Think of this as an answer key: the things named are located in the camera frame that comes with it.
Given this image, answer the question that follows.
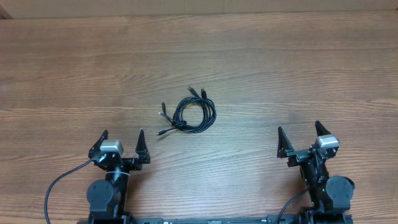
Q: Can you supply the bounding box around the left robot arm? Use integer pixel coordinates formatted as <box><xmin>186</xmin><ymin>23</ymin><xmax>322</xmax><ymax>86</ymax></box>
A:
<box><xmin>86</xmin><ymin>130</ymin><xmax>150</xmax><ymax>224</ymax></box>

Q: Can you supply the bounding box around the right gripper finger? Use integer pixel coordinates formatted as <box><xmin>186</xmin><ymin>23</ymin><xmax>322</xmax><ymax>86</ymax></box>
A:
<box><xmin>315</xmin><ymin>120</ymin><xmax>331</xmax><ymax>136</ymax></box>
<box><xmin>277</xmin><ymin>126</ymin><xmax>294</xmax><ymax>159</ymax></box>

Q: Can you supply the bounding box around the black cable bundle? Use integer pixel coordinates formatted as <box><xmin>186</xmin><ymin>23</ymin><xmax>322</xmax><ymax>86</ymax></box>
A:
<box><xmin>157</xmin><ymin>86</ymin><xmax>217</xmax><ymax>137</ymax></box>

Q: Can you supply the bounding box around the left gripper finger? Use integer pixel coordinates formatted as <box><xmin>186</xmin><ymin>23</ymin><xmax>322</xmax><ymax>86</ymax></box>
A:
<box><xmin>136</xmin><ymin>129</ymin><xmax>150</xmax><ymax>164</ymax></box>
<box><xmin>88</xmin><ymin>129</ymin><xmax>109</xmax><ymax>158</ymax></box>

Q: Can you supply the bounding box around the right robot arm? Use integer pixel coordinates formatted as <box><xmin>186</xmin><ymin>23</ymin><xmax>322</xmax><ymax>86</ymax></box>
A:
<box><xmin>276</xmin><ymin>121</ymin><xmax>355</xmax><ymax>223</ymax></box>

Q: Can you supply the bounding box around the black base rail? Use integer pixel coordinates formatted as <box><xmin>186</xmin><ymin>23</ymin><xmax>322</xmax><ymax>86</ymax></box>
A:
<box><xmin>77</xmin><ymin>213</ymin><xmax>354</xmax><ymax>224</ymax></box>

